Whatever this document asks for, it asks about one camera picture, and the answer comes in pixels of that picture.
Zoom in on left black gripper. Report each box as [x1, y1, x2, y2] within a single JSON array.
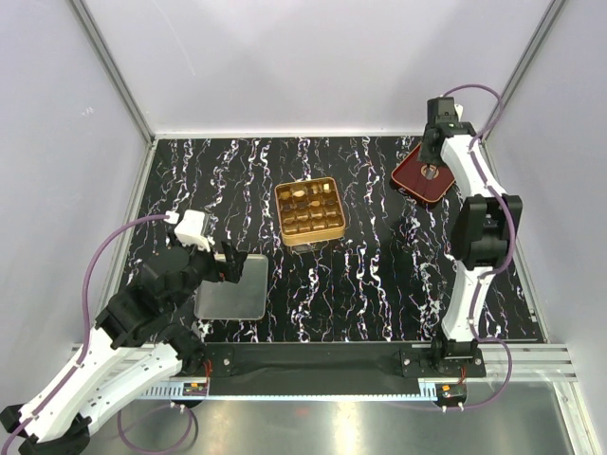
[[168, 227, 248, 314]]

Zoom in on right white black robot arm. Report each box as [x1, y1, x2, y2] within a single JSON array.
[[420, 120, 523, 376]]

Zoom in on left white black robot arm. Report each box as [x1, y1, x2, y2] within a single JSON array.
[[1, 243, 248, 454]]

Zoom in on gold chocolate tin box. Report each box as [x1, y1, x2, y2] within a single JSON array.
[[274, 177, 346, 247]]

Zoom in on red square tray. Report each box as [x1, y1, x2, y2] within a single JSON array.
[[391, 144, 455, 205]]

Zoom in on silver tin lid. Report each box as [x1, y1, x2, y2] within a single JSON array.
[[193, 254, 269, 321]]

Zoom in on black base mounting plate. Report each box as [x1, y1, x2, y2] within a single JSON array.
[[203, 341, 487, 398]]

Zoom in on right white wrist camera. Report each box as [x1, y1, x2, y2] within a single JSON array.
[[427, 97, 461, 127]]

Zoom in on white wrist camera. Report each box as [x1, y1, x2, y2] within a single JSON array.
[[427, 97, 461, 127], [165, 209, 214, 252]]

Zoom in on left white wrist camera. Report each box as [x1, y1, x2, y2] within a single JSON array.
[[165, 209, 214, 252]]

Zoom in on white slotted cable duct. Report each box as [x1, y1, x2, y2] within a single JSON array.
[[136, 380, 210, 401]]

